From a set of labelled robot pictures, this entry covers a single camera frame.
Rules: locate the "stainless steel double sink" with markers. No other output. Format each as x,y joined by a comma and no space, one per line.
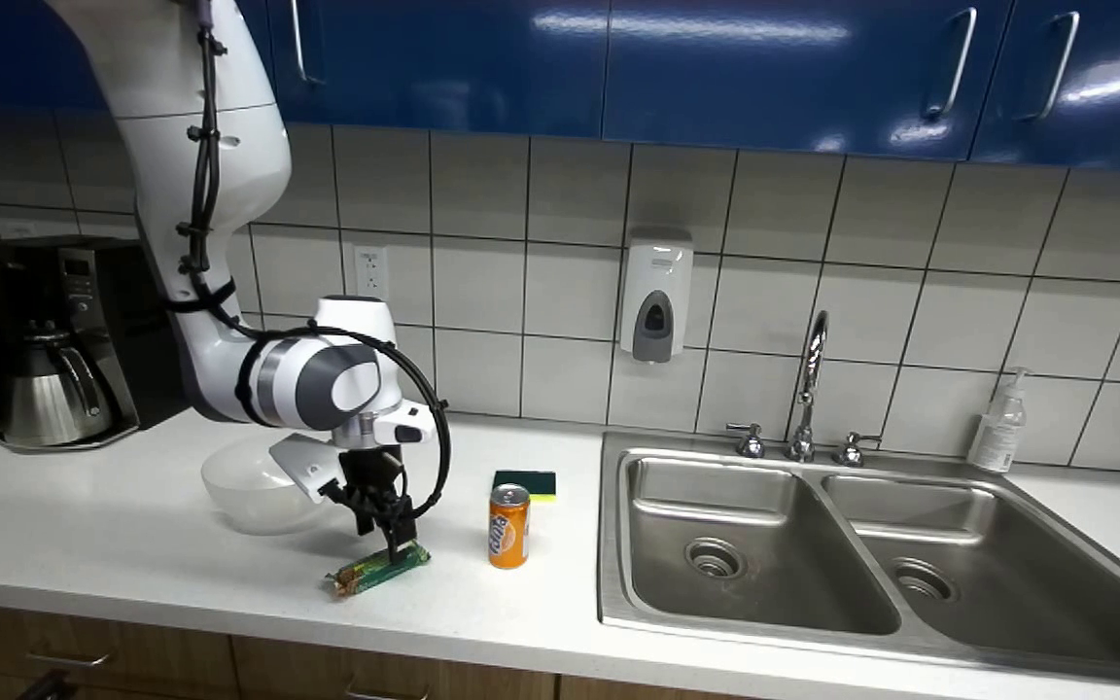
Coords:
903,561

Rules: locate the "orange soda can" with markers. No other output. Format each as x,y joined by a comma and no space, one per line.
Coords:
507,526

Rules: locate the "wooden lower cabinets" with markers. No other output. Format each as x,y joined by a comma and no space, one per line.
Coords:
92,661

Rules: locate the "clear soap bottle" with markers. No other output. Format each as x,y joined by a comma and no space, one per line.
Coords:
1001,426

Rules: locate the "blue upper cabinets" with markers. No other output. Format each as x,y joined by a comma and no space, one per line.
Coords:
921,81

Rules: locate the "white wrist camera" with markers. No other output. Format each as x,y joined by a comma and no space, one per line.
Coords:
313,463

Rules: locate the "chrome sink faucet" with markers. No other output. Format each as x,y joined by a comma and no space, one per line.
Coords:
798,435

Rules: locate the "black coffee maker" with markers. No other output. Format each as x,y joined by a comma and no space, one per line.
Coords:
104,292

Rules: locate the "white soap dispenser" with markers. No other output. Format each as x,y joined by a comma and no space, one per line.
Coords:
656,296

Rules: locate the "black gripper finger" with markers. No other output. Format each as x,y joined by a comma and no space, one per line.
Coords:
362,524
398,537

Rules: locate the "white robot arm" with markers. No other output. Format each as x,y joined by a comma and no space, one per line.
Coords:
206,158

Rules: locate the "steel coffee carafe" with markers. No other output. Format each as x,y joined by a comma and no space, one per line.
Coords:
52,396

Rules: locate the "green yellow sponge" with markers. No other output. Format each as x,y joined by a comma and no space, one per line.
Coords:
538,486

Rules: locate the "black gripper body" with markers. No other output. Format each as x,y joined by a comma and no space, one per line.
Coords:
380,489

